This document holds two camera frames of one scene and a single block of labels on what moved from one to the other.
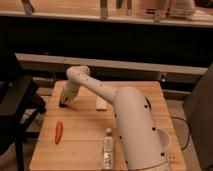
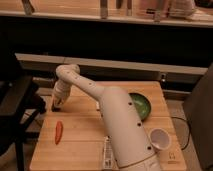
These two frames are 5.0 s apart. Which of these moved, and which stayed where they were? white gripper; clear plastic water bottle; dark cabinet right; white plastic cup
Moved: white gripper
Stayed: clear plastic water bottle; dark cabinet right; white plastic cup
